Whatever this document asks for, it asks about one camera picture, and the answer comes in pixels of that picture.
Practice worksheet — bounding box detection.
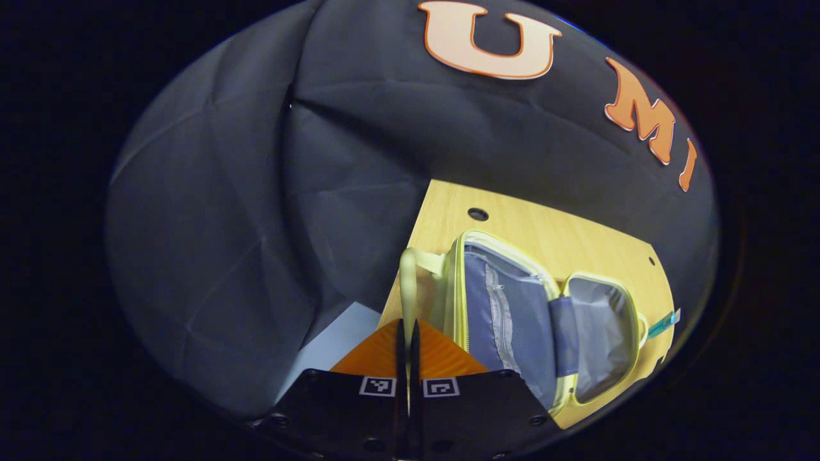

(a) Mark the pale yellow suitcase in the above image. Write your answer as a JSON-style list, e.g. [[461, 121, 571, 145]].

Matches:
[[398, 229, 649, 417]]

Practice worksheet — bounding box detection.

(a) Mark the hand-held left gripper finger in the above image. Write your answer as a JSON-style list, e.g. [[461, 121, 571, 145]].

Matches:
[[256, 318, 411, 461], [410, 318, 564, 461]]

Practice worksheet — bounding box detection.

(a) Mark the blue white cosmetic tube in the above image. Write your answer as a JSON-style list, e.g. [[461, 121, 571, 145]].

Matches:
[[647, 309, 682, 339]]

